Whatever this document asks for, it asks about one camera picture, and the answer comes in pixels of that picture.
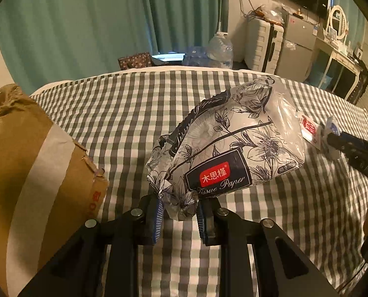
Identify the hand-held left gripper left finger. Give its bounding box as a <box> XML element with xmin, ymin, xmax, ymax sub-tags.
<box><xmin>17</xmin><ymin>195</ymin><xmax>164</xmax><ymax>297</ymax></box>

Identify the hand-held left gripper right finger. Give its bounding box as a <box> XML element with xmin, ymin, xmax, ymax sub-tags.
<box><xmin>196</xmin><ymin>198</ymin><xmax>341</xmax><ymax>297</ymax></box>

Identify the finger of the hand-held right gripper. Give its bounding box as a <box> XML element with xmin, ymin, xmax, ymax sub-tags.
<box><xmin>326</xmin><ymin>131</ymin><xmax>368</xmax><ymax>159</ymax></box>
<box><xmin>339</xmin><ymin>148</ymin><xmax>368</xmax><ymax>182</ymax></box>

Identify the white packet with red label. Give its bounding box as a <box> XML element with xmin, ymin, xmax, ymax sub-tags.
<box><xmin>298</xmin><ymin>113</ymin><xmax>341</xmax><ymax>160</ymax></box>

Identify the floral tissue paper pack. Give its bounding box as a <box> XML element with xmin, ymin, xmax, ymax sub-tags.
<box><xmin>145</xmin><ymin>75</ymin><xmax>307</xmax><ymax>222</ymax></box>

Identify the brown cardboard box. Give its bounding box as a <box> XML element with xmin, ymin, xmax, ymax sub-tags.
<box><xmin>0</xmin><ymin>83</ymin><xmax>110</xmax><ymax>297</ymax></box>

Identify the white dresser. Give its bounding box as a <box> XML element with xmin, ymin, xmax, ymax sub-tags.
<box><xmin>308</xmin><ymin>37</ymin><xmax>363</xmax><ymax>95</ymax></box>

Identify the grey checked cloth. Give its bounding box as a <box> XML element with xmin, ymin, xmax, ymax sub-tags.
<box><xmin>29</xmin><ymin>70</ymin><xmax>368</xmax><ymax>297</ymax></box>

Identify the grey fridge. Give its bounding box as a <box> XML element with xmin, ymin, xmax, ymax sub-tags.
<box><xmin>277</xmin><ymin>14</ymin><xmax>322</xmax><ymax>83</ymax></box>

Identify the white oval mirror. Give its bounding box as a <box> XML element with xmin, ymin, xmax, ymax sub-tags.
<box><xmin>324</xmin><ymin>4</ymin><xmax>349</xmax><ymax>41</ymax></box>

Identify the teal curtain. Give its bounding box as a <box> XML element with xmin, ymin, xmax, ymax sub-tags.
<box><xmin>0</xmin><ymin>0</ymin><xmax>231</xmax><ymax>83</ymax></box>
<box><xmin>332</xmin><ymin>0</ymin><xmax>368</xmax><ymax>39</ymax></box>

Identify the white ribbed suitcase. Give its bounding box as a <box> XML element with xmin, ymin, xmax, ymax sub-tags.
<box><xmin>244</xmin><ymin>17</ymin><xmax>285</xmax><ymax>75</ymax></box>

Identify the clear plastic bag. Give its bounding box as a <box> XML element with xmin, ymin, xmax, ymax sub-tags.
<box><xmin>249</xmin><ymin>4</ymin><xmax>291</xmax><ymax>25</ymax></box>

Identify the brown patterned bag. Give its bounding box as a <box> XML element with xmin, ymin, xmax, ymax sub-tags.
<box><xmin>117</xmin><ymin>52</ymin><xmax>154</xmax><ymax>70</ymax></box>

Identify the white flat object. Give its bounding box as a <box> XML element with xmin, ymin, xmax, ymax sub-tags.
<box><xmin>151</xmin><ymin>52</ymin><xmax>185</xmax><ymax>66</ymax></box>

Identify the clear water jug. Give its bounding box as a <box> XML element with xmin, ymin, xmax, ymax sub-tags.
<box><xmin>207</xmin><ymin>31</ymin><xmax>234</xmax><ymax>69</ymax></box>

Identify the pack of water bottles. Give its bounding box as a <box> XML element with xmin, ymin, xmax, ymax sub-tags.
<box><xmin>182</xmin><ymin>46</ymin><xmax>211</xmax><ymax>67</ymax></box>

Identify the white pump tube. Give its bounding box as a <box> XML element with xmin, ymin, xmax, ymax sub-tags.
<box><xmin>216</xmin><ymin>0</ymin><xmax>228</xmax><ymax>34</ymax></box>

